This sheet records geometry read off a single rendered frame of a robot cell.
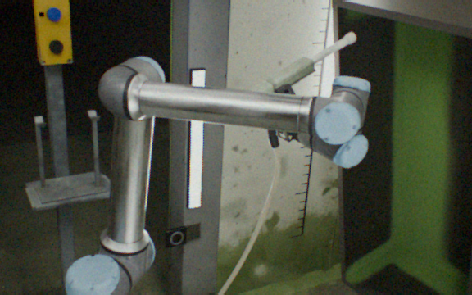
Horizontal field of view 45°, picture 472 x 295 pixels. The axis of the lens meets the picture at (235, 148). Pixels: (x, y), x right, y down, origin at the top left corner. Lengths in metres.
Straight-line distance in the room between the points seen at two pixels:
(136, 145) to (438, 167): 1.21
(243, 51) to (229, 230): 0.86
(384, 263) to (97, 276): 1.34
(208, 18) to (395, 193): 1.06
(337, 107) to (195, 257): 1.61
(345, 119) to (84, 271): 0.88
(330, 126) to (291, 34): 1.28
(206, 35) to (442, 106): 0.92
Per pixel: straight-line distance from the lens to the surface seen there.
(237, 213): 2.66
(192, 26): 2.23
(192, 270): 2.72
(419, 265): 2.57
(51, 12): 2.20
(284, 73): 1.64
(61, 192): 2.35
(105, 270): 1.69
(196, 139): 2.36
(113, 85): 1.40
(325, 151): 1.42
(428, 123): 2.23
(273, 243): 2.88
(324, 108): 1.22
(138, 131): 1.57
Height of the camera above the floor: 1.89
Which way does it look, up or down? 23 degrees down
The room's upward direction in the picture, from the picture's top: 3 degrees clockwise
